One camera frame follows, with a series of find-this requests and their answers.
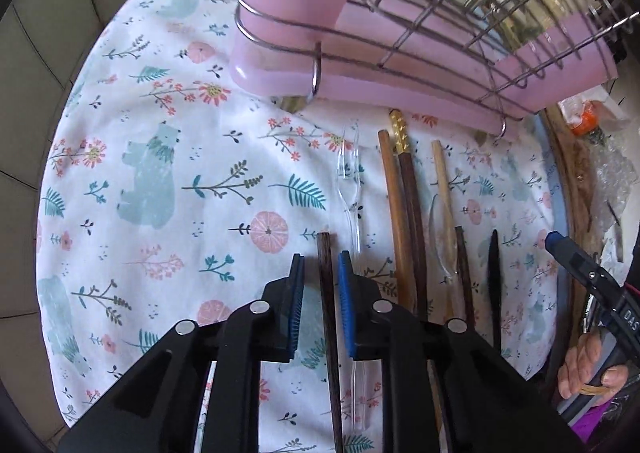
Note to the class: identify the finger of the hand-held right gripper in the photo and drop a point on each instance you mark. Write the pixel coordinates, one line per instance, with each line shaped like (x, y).
(570, 258)

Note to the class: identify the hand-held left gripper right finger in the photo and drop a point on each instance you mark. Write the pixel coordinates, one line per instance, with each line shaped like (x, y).
(346, 293)

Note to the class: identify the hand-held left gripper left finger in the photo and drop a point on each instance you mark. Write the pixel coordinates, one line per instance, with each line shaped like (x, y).
(297, 293)

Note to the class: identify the dark wooden chopstick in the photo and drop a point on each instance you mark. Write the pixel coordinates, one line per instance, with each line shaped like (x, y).
(462, 268)
(327, 278)

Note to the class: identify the person's right hand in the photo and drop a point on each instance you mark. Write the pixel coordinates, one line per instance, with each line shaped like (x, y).
(585, 358)

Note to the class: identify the black plastic knife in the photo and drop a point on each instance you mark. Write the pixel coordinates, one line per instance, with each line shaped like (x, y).
(494, 278)

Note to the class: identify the light brown wooden chopstick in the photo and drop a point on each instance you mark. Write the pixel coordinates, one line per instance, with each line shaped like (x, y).
(395, 213)

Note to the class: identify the clear bubble wrap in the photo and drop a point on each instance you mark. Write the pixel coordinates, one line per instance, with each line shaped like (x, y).
(612, 173)

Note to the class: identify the clear plastic fork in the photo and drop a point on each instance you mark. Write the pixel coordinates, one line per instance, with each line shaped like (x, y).
(348, 193)

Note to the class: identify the dark chopstick with gold end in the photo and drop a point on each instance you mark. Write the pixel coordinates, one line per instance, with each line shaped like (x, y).
(412, 213)

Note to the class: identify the clear plastic spoon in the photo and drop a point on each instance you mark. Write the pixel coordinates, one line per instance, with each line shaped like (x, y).
(440, 243)

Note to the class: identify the pale bamboo chopstick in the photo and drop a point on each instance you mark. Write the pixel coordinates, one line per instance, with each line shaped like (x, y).
(442, 178)

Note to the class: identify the pink plastic drip tray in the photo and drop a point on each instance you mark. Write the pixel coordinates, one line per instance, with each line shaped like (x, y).
(400, 93)

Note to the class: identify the floral bear print tablecloth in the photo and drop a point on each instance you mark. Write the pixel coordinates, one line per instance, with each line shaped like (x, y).
(175, 83)

